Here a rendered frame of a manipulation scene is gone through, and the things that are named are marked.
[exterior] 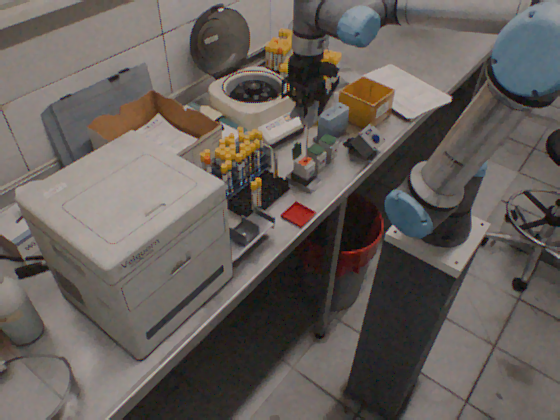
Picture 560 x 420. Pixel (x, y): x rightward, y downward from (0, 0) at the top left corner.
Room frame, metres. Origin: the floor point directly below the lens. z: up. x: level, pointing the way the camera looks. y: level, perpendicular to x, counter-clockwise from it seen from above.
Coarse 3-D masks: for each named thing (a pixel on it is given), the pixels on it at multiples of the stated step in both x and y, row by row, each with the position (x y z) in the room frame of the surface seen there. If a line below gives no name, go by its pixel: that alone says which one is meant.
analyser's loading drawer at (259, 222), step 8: (256, 208) 0.86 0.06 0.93; (248, 216) 0.85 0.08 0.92; (256, 216) 0.85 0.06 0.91; (264, 216) 0.84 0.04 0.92; (272, 216) 0.83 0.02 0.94; (240, 224) 0.81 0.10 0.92; (248, 224) 0.81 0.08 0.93; (256, 224) 0.79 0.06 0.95; (264, 224) 0.82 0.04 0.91; (272, 224) 0.82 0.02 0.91; (232, 232) 0.78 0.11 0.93; (240, 232) 0.80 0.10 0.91; (248, 232) 0.80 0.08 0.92; (256, 232) 0.79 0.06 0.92; (264, 232) 0.80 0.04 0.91; (232, 240) 0.77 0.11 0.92; (240, 240) 0.76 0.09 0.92; (248, 240) 0.76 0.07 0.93; (256, 240) 0.77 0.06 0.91; (232, 248) 0.74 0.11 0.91; (240, 248) 0.74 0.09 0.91; (232, 256) 0.72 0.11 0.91
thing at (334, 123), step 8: (328, 112) 1.24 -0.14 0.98; (336, 112) 1.24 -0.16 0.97; (344, 112) 1.25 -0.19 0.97; (320, 120) 1.22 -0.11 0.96; (328, 120) 1.20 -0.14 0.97; (336, 120) 1.23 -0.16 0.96; (344, 120) 1.26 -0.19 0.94; (320, 128) 1.22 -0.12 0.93; (328, 128) 1.20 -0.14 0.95; (336, 128) 1.23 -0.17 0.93; (344, 128) 1.26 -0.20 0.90; (320, 136) 1.22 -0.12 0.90; (336, 136) 1.23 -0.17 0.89; (344, 136) 1.25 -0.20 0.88
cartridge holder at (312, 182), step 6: (288, 174) 1.05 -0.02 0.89; (294, 174) 1.02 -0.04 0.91; (312, 174) 1.02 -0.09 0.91; (288, 180) 1.03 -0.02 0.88; (294, 180) 1.02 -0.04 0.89; (300, 180) 1.01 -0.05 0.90; (306, 180) 1.00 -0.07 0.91; (312, 180) 1.02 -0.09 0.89; (318, 180) 1.03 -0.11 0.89; (300, 186) 1.01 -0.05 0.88; (306, 186) 1.00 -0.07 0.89; (312, 186) 1.00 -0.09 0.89
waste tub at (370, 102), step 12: (360, 84) 1.46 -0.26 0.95; (372, 84) 1.44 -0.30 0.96; (348, 96) 1.35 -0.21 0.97; (360, 96) 1.47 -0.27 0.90; (372, 96) 1.44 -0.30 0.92; (384, 96) 1.41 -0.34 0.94; (360, 108) 1.32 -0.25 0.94; (372, 108) 1.29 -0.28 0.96; (384, 108) 1.35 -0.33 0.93; (348, 120) 1.34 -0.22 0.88; (360, 120) 1.31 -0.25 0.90; (372, 120) 1.30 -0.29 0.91
